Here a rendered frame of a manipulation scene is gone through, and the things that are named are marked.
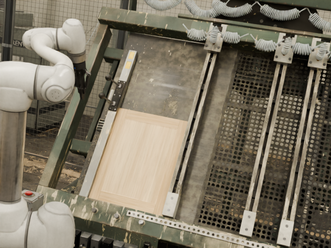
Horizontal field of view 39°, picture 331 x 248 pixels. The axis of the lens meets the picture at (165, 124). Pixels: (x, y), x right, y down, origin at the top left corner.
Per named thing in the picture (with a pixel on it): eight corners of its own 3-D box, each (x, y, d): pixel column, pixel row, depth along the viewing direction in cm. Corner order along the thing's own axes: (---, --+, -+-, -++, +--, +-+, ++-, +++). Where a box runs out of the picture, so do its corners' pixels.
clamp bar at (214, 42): (160, 216, 254) (152, 205, 233) (212, 32, 295) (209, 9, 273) (178, 220, 252) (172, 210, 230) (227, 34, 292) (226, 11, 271)
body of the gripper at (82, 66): (88, 57, 238) (90, 73, 243) (73, 54, 240) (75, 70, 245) (82, 64, 232) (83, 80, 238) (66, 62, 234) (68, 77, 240)
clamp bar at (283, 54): (235, 235, 245) (235, 226, 223) (278, 42, 285) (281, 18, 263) (254, 240, 242) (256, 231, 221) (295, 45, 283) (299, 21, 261)
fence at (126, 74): (81, 197, 265) (79, 195, 262) (130, 53, 298) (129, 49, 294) (89, 199, 264) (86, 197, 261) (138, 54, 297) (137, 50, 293)
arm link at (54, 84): (77, 62, 184) (41, 58, 183) (71, 80, 168) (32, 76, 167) (74, 92, 190) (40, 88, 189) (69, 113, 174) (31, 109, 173)
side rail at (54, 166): (45, 189, 277) (38, 184, 267) (104, 32, 314) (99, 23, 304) (54, 192, 275) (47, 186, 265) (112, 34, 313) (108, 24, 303)
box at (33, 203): (9, 228, 246) (11, 196, 242) (22, 219, 257) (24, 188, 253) (29, 233, 243) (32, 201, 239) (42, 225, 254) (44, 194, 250)
